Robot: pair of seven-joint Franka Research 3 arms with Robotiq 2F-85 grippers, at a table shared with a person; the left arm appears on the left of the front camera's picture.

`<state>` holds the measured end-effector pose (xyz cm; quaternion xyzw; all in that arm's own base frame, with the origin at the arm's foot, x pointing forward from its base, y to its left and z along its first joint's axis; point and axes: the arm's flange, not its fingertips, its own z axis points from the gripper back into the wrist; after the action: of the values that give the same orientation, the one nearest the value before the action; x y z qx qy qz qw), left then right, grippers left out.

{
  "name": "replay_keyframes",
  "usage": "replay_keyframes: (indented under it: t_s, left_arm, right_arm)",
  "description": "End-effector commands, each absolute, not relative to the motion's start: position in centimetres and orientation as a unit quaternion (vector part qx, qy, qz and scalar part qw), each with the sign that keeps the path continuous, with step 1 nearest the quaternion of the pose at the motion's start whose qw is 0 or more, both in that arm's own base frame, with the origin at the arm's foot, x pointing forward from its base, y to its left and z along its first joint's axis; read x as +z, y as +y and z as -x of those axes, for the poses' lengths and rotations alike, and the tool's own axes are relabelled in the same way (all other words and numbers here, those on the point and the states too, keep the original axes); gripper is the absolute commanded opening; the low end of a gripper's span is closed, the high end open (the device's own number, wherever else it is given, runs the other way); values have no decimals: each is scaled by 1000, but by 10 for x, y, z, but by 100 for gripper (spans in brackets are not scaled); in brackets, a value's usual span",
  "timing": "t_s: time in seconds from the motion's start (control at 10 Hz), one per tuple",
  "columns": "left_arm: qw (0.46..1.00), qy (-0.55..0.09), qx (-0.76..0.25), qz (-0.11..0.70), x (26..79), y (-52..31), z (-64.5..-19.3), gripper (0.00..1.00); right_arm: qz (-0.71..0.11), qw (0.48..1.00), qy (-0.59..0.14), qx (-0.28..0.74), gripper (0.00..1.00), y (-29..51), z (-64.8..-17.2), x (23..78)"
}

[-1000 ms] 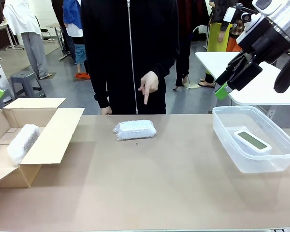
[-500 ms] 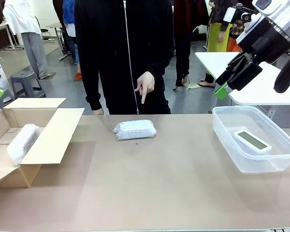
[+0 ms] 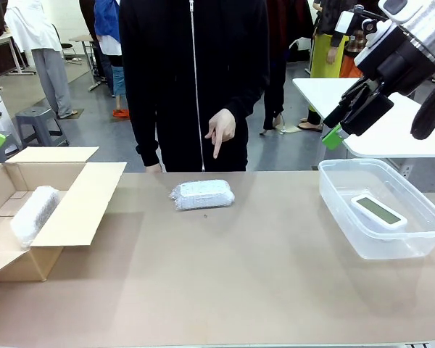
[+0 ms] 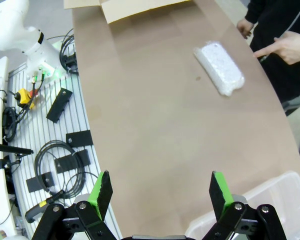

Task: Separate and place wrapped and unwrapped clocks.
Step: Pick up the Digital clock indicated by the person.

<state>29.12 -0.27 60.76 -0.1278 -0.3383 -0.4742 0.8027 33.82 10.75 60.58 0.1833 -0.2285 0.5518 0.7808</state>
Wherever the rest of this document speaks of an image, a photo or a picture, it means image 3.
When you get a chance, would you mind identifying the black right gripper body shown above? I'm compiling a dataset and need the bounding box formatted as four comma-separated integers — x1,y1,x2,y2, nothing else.
354,30,435,98

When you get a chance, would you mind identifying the bubble-wrapped clock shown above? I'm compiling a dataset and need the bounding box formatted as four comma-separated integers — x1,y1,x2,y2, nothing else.
168,179,236,212
9,185,61,249

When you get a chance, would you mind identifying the white unwrapped digital clock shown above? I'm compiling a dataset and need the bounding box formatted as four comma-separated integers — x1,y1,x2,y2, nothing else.
349,194,409,234

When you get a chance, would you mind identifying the person's right forearm black sleeve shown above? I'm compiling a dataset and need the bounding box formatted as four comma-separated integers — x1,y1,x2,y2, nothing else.
130,97,163,168

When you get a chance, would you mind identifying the person's left forearm black sleeve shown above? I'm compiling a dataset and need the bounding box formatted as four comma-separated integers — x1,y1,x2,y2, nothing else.
225,68,270,120

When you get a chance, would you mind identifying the bubble-wrapped clock, face hidden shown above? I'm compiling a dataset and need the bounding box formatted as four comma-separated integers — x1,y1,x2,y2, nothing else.
168,179,236,212

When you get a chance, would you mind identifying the person's left hand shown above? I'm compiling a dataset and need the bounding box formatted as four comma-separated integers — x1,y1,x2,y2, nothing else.
204,108,237,160

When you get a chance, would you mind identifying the white side table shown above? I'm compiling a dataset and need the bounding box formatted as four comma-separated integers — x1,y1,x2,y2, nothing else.
291,77,435,160

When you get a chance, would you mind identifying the person in orange trousers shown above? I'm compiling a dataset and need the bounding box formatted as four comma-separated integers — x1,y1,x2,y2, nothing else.
339,30,365,79

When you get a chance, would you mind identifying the grey plastic stool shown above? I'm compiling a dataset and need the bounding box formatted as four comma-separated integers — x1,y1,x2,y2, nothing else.
14,106,70,148

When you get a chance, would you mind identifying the person with yellow apron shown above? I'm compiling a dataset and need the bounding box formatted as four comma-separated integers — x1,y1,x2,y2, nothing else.
297,0,350,132

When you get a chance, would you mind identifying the person in dark red clothes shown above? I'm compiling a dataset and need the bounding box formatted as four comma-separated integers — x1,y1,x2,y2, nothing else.
259,0,315,136

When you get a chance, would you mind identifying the black background chair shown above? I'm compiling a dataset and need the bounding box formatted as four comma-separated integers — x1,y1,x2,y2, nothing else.
51,23,83,67

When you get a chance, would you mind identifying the clear plastic bin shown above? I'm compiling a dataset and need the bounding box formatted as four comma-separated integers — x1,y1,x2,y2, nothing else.
317,158,435,260

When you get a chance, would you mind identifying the open cardboard box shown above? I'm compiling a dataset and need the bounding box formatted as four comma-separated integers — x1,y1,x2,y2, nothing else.
0,146,128,283

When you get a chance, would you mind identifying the small round-top background table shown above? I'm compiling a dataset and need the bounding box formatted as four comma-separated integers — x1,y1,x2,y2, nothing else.
69,34,108,92

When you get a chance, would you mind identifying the person in blue white clothes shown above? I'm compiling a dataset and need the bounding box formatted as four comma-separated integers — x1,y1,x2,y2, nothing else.
93,0,130,112

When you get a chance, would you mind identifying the person in black hoodie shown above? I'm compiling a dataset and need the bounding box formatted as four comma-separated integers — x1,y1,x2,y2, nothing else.
117,0,271,173

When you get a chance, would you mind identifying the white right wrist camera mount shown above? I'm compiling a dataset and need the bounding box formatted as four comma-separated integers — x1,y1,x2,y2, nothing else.
334,4,400,68

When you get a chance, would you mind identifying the black braided cable bundle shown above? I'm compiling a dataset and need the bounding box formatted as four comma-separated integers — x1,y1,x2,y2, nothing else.
410,70,435,142

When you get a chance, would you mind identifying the background desk with grey frame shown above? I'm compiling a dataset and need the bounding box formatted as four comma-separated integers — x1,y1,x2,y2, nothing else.
0,31,38,78

